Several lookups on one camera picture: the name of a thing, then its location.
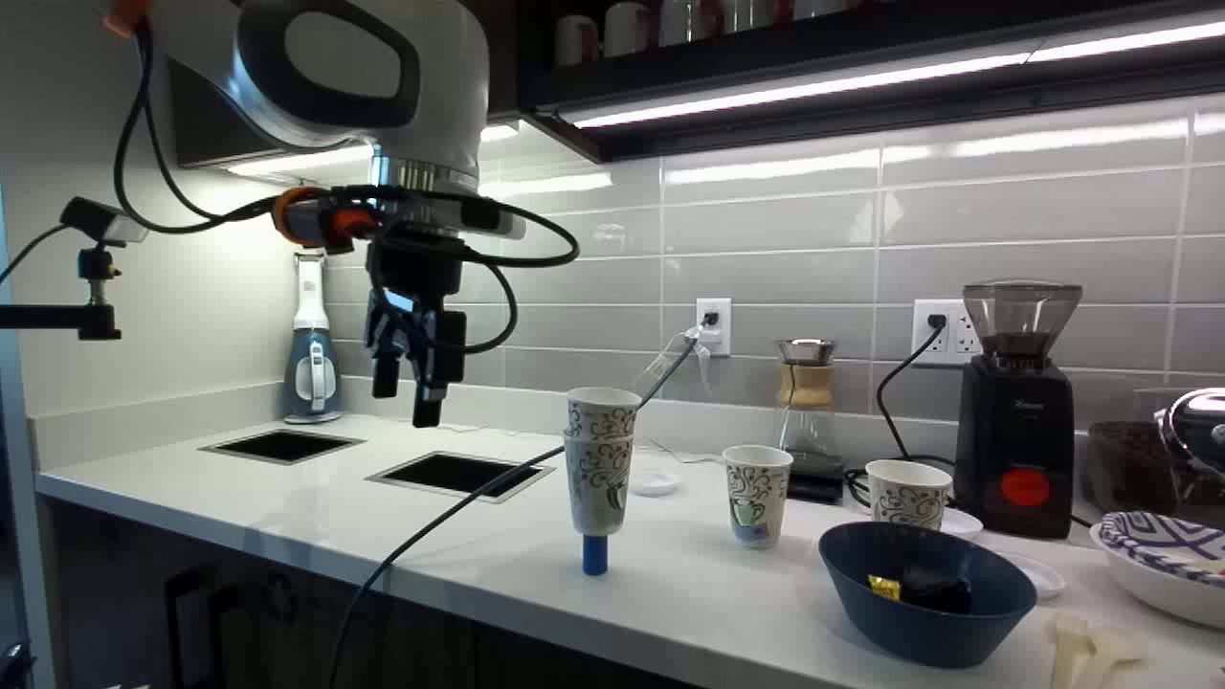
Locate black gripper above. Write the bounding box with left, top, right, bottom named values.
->
left=364, top=223, right=470, bottom=434

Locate patterned paper cup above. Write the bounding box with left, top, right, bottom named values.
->
left=859, top=457, right=958, bottom=538
left=563, top=434, right=637, bottom=542
left=563, top=382, right=644, bottom=454
left=718, top=441, right=794, bottom=554

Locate white plastic cup lid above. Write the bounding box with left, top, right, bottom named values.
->
left=627, top=463, right=683, bottom=503
left=933, top=506, right=986, bottom=544

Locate blue white dispenser bottle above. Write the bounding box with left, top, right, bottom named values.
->
left=278, top=246, right=348, bottom=428

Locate dark base cabinet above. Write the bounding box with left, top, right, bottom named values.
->
left=35, top=496, right=718, bottom=689

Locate white mug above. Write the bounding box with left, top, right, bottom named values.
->
left=718, top=0, right=784, bottom=40
left=602, top=0, right=657, bottom=62
left=552, top=11, right=603, bottom=71
left=653, top=0, right=718, bottom=49

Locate glass coffee carafe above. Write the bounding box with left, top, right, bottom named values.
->
left=771, top=334, right=844, bottom=463

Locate black coffee scale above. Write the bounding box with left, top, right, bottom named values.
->
left=784, top=454, right=854, bottom=506

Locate under cabinet light strip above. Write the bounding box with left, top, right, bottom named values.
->
left=557, top=11, right=1225, bottom=135

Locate black sachet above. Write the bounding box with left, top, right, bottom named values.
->
left=895, top=567, right=981, bottom=617

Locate dark blue bowl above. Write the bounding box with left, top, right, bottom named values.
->
left=815, top=516, right=1041, bottom=670

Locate black coffee grinder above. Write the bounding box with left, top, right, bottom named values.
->
left=951, top=279, right=1085, bottom=544

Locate dark glass container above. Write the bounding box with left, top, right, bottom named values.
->
left=1083, top=419, right=1180, bottom=516

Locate beige wooden utensil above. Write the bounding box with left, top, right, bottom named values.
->
left=1044, top=609, right=1152, bottom=689

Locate blue patterned white bowl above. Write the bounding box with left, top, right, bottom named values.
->
left=1085, top=510, right=1225, bottom=636

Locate shiny metal kettle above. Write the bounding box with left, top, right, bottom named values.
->
left=1152, top=382, right=1225, bottom=484

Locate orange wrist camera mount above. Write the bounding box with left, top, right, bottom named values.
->
left=269, top=186, right=528, bottom=256

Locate long dark cable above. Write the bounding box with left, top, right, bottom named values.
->
left=322, top=334, right=704, bottom=689

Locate white wall outlet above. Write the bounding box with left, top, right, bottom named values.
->
left=909, top=294, right=983, bottom=372
left=691, top=294, right=738, bottom=364

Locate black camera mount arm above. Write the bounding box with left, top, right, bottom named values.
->
left=0, top=246, right=126, bottom=346

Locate small mounted camera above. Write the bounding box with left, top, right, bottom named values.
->
left=57, top=197, right=144, bottom=248

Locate black grinder power cable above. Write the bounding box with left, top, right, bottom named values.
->
left=872, top=315, right=951, bottom=470

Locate dark wall shelf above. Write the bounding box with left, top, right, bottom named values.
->
left=512, top=0, right=1225, bottom=170

